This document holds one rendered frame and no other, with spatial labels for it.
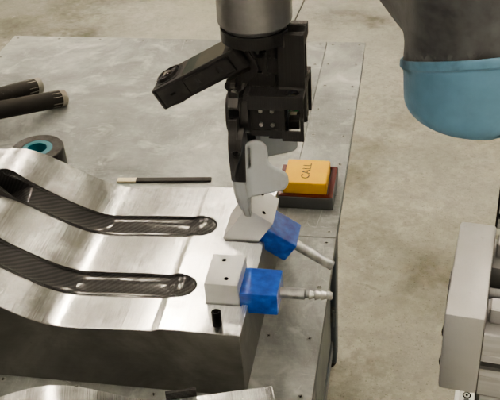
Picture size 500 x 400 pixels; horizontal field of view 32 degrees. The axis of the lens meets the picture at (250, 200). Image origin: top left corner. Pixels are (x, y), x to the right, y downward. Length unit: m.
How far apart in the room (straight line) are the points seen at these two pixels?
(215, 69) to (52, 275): 0.30
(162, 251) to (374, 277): 1.37
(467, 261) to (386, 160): 1.99
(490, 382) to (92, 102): 0.93
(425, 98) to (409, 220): 2.12
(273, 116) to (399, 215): 1.67
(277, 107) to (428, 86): 0.48
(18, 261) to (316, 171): 0.43
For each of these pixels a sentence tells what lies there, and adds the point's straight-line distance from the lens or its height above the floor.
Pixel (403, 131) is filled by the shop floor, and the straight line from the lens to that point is 2.94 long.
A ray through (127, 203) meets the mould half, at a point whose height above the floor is 0.88.
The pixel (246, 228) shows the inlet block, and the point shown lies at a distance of 0.98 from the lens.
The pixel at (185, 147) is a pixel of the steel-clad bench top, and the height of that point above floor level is 0.80.
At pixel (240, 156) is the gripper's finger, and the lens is 0.90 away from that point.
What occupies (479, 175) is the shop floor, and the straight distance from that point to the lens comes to 2.75.
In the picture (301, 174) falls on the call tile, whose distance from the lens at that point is 1.20.
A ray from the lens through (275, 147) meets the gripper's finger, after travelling 0.99.
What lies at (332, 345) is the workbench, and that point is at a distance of 2.00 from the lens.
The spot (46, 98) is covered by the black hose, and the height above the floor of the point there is 0.83.
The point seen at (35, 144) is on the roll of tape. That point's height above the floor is 0.83.
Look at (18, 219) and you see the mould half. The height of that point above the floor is 0.92.
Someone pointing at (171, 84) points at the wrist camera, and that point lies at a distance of 0.90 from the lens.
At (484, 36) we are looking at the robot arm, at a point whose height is 1.34.
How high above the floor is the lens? 1.50
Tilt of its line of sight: 35 degrees down
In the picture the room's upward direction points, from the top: 4 degrees counter-clockwise
